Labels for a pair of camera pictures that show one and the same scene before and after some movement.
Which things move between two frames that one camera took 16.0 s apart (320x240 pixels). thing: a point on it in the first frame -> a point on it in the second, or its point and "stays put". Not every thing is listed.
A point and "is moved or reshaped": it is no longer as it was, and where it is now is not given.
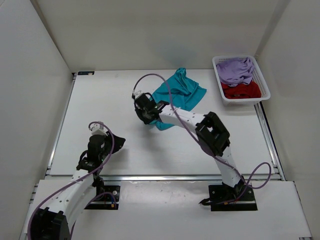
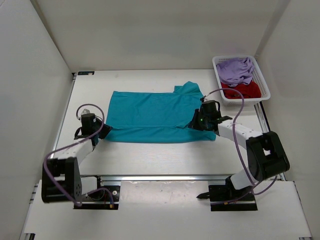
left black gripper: (119, 142) -> (106, 128)
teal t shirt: (184, 92) is moved or reshaped
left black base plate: (109, 201) stays put
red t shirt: (241, 91) stays put
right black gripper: (148, 120) -> (195, 124)
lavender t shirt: (236, 71) stays put
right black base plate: (223, 198) stays put
